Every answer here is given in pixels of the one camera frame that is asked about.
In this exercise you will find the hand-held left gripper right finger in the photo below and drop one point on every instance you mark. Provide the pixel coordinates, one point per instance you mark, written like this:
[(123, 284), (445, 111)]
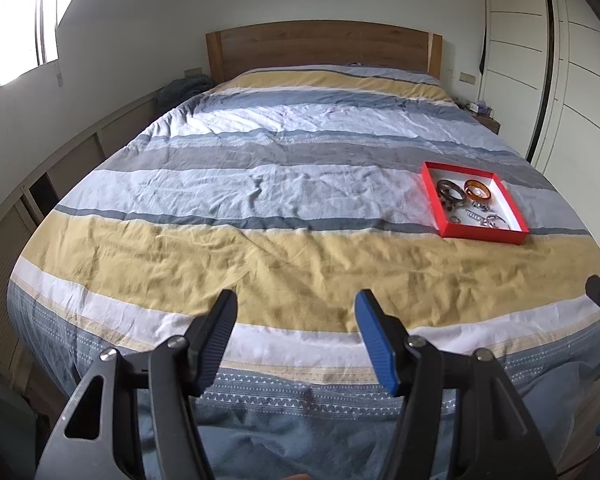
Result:
[(380, 345)]

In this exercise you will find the wall socket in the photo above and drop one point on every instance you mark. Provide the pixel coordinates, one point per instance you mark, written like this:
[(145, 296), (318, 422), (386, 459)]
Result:
[(193, 71), (466, 78)]

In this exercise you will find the brown bangle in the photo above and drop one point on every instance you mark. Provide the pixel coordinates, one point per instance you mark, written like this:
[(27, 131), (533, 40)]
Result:
[(450, 191)]

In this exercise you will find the white wardrobe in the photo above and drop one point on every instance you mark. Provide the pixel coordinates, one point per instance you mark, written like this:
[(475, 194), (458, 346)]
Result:
[(555, 60)]

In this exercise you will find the wooden headboard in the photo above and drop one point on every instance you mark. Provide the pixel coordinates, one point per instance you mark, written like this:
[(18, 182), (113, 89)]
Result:
[(325, 45)]

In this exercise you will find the window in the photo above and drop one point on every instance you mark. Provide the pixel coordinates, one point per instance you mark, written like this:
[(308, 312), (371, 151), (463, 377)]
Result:
[(15, 25)]

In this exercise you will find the amber bangle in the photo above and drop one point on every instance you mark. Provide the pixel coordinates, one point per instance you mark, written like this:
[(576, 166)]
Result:
[(477, 189)]

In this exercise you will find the red jewelry box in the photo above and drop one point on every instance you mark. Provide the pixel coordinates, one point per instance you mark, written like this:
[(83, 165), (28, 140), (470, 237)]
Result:
[(505, 200)]

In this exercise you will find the tissue box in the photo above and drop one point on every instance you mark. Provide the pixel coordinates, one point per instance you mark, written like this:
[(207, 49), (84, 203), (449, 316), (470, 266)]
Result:
[(472, 106)]

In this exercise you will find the silver bangle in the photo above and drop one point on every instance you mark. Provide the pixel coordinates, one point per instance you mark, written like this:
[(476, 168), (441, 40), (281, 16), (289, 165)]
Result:
[(494, 221)]

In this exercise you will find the striped bed blanket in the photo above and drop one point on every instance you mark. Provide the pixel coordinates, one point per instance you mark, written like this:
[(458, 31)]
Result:
[(280, 185)]

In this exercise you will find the low wall cabinet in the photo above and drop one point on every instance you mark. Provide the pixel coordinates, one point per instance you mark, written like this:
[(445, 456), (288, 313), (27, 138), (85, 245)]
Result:
[(65, 170)]

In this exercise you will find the wooden nightstand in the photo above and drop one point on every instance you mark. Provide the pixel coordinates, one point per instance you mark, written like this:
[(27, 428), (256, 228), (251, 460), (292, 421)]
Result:
[(490, 124)]

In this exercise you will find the dark cloth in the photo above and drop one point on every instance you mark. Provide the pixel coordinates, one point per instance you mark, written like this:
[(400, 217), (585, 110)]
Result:
[(182, 91)]

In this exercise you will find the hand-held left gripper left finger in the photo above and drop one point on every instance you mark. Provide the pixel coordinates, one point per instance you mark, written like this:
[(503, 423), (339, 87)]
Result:
[(215, 340)]

